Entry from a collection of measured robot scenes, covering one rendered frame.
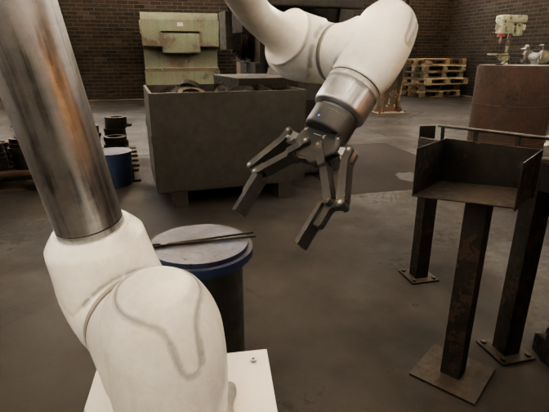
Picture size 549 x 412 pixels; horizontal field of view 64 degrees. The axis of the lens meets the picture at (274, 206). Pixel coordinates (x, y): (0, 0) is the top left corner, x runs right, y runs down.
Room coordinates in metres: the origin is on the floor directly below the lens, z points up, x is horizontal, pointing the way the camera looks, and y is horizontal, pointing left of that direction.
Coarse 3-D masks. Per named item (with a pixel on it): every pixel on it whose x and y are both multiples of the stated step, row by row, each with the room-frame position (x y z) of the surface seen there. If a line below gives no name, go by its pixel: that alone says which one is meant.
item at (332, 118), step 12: (324, 108) 0.68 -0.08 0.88; (336, 108) 0.68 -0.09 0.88; (312, 120) 0.68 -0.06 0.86; (324, 120) 0.67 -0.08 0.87; (336, 120) 0.67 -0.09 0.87; (348, 120) 0.68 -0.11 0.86; (300, 132) 0.71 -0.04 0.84; (312, 132) 0.70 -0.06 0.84; (324, 132) 0.68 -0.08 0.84; (336, 132) 0.67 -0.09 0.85; (348, 132) 0.68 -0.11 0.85; (312, 144) 0.68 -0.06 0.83; (324, 144) 0.67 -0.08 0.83; (336, 144) 0.66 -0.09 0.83; (300, 156) 0.68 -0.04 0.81; (312, 156) 0.66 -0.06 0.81; (336, 156) 0.66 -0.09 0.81
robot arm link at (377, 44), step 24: (384, 0) 0.77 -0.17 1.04; (336, 24) 0.80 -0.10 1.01; (360, 24) 0.75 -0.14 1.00; (384, 24) 0.73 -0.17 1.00; (408, 24) 0.74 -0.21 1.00; (336, 48) 0.75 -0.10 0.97; (360, 48) 0.71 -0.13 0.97; (384, 48) 0.71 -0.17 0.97; (408, 48) 0.74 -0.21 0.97; (360, 72) 0.70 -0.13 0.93; (384, 72) 0.70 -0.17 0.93
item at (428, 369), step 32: (416, 160) 1.17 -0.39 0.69; (448, 160) 1.31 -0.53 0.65; (480, 160) 1.25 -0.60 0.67; (512, 160) 1.19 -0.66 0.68; (416, 192) 1.19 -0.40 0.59; (448, 192) 1.18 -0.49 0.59; (480, 192) 1.15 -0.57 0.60; (512, 192) 1.14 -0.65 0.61; (480, 224) 1.11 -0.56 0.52; (480, 256) 1.11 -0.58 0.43; (448, 320) 1.14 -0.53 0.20; (448, 352) 1.13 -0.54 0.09; (448, 384) 1.09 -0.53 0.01; (480, 384) 1.09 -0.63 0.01
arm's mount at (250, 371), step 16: (240, 352) 0.69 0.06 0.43; (256, 352) 0.69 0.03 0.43; (240, 368) 0.65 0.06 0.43; (256, 368) 0.65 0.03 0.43; (96, 384) 0.61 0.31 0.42; (240, 384) 0.61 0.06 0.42; (256, 384) 0.61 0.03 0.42; (272, 384) 0.61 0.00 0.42; (96, 400) 0.58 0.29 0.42; (240, 400) 0.58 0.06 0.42; (256, 400) 0.58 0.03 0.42; (272, 400) 0.58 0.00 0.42
